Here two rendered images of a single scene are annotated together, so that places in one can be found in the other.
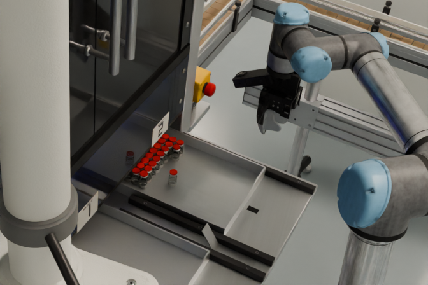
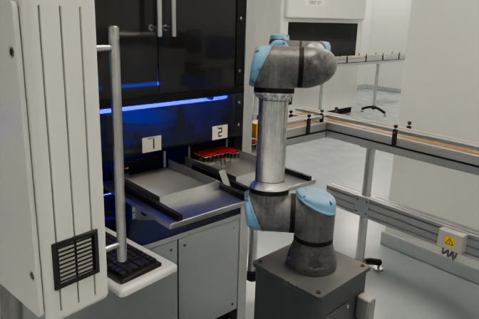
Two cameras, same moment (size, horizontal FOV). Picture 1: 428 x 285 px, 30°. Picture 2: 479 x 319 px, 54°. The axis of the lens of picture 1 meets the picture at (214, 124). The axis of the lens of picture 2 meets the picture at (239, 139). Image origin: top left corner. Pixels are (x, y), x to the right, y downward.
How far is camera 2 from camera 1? 1.23 m
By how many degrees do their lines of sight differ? 35
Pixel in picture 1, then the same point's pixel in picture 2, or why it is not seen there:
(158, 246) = (194, 181)
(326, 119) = (374, 208)
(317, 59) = (278, 43)
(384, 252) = (274, 108)
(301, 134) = (361, 223)
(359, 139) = (396, 221)
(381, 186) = (263, 50)
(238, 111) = (343, 237)
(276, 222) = not seen: hidden behind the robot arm
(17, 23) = not seen: outside the picture
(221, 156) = not seen: hidden behind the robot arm
